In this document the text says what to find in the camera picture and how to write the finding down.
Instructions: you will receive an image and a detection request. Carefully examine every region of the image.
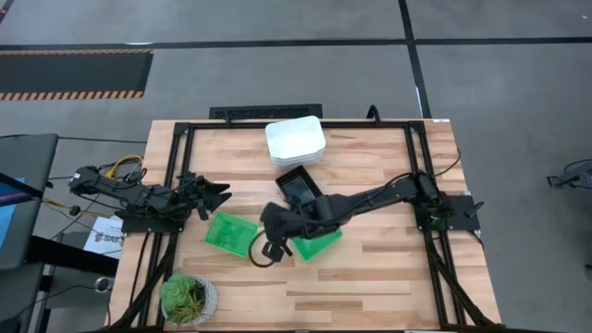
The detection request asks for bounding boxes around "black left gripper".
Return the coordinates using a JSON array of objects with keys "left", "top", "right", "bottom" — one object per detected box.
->
[{"left": 177, "top": 174, "right": 233, "bottom": 219}]

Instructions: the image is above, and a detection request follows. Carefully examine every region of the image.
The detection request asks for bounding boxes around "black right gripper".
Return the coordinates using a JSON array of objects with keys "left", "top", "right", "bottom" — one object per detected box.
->
[{"left": 260, "top": 201, "right": 310, "bottom": 264}]

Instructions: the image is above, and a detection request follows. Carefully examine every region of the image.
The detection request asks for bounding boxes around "white ribbed plant pot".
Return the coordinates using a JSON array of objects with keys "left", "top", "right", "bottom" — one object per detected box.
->
[{"left": 160, "top": 276, "right": 219, "bottom": 327}]

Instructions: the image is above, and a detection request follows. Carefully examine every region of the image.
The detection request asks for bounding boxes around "black perforated bar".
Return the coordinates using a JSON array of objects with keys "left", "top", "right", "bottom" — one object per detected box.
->
[{"left": 208, "top": 104, "right": 324, "bottom": 121}]

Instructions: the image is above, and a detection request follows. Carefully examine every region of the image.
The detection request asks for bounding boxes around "green succulent plant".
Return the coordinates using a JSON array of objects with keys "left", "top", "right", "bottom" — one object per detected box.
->
[{"left": 160, "top": 273, "right": 208, "bottom": 325}]

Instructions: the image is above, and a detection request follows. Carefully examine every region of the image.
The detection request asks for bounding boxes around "white printed paper sheet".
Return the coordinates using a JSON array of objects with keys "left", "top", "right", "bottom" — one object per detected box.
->
[{"left": 83, "top": 216, "right": 125, "bottom": 260}]

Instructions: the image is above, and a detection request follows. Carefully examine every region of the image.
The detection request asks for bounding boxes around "black bench beam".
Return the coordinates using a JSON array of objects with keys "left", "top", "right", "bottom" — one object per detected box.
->
[{"left": 27, "top": 235, "right": 119, "bottom": 278}]

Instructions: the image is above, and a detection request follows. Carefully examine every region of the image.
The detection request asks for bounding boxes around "black hazard-striped floor mat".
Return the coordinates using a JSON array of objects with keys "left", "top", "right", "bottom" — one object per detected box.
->
[{"left": 0, "top": 49, "right": 154, "bottom": 102}]

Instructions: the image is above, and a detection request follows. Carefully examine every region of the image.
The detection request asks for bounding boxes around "blue panel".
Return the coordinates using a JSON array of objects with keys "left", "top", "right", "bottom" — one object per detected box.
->
[{"left": 0, "top": 178, "right": 27, "bottom": 246}]

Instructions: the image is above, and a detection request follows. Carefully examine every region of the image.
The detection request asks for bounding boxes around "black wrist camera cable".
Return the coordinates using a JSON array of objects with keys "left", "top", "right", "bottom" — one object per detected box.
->
[{"left": 248, "top": 229, "right": 279, "bottom": 269}]

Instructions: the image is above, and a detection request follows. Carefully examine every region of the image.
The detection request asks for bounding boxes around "black metal table frame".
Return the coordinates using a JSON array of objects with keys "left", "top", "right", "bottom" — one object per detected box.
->
[{"left": 105, "top": 119, "right": 505, "bottom": 333}]

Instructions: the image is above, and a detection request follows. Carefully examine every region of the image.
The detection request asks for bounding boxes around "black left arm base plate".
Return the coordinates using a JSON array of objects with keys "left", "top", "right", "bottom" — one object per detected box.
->
[{"left": 114, "top": 210, "right": 184, "bottom": 235}]

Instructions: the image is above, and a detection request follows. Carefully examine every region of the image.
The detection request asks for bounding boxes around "yellow cable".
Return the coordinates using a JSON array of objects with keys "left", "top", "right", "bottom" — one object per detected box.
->
[{"left": 104, "top": 154, "right": 144, "bottom": 180}]

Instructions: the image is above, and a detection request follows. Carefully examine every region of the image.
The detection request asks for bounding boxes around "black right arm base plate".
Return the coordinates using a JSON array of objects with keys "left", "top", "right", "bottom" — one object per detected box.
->
[{"left": 413, "top": 193, "right": 482, "bottom": 233}]

